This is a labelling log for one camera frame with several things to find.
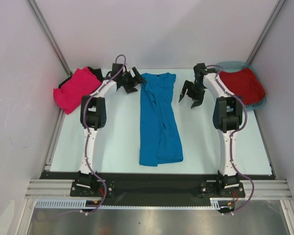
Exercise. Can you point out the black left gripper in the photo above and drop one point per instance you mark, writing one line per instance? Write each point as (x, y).
(134, 81)

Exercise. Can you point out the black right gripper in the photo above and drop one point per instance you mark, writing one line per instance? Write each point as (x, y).
(198, 99)

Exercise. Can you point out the blue t shirt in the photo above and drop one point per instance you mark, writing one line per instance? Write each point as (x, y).
(160, 142)

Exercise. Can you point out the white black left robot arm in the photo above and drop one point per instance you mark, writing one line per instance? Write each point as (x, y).
(93, 117)

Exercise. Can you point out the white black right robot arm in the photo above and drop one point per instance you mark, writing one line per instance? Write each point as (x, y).
(229, 117)

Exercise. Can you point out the black folded t shirt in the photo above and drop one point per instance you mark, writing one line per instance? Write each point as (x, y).
(96, 72)

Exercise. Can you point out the teal plastic basket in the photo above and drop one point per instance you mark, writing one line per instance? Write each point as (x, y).
(233, 66)

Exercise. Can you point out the red t shirt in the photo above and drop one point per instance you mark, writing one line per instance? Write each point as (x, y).
(244, 84)

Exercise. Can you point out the pink folded t shirt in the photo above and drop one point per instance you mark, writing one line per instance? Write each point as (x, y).
(69, 96)

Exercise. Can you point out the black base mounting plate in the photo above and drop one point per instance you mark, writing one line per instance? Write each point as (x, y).
(155, 190)

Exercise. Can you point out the aluminium front frame rail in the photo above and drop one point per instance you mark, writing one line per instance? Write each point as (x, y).
(43, 188)

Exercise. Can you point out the left aluminium corner post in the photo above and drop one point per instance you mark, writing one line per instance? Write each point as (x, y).
(39, 17)

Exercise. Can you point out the aluminium corner post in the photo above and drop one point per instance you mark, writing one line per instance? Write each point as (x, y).
(39, 17)
(266, 30)

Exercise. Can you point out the right aluminium corner post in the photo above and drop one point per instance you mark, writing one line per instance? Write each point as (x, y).
(266, 30)

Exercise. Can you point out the grey slotted cable duct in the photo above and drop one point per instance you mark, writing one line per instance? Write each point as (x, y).
(84, 204)

